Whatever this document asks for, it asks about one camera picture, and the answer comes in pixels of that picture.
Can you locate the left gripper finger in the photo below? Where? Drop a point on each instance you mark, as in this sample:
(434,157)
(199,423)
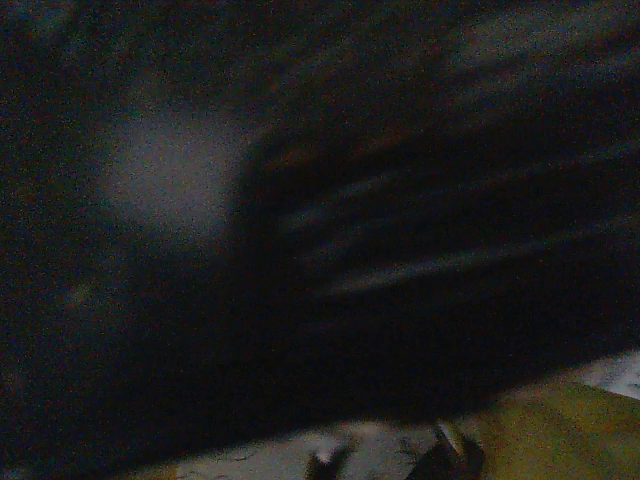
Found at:
(560,440)

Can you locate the starry night print tin box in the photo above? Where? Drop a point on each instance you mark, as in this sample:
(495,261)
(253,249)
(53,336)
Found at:
(350,250)

